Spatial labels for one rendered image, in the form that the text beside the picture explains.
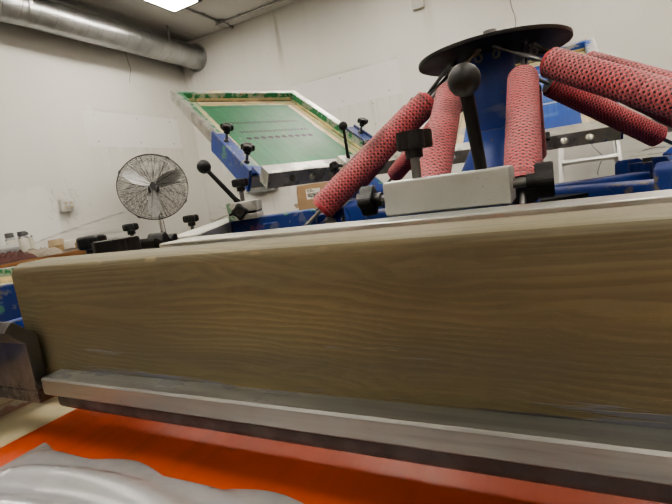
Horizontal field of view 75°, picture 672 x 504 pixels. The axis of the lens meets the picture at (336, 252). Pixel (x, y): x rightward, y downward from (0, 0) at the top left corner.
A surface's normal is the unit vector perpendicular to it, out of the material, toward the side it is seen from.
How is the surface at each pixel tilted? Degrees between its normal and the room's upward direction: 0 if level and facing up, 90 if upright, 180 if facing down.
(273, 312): 90
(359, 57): 90
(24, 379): 90
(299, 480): 0
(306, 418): 90
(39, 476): 32
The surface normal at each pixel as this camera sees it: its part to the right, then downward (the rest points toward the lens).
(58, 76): 0.89, -0.06
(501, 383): -0.43, 0.19
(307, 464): -0.14, -0.98
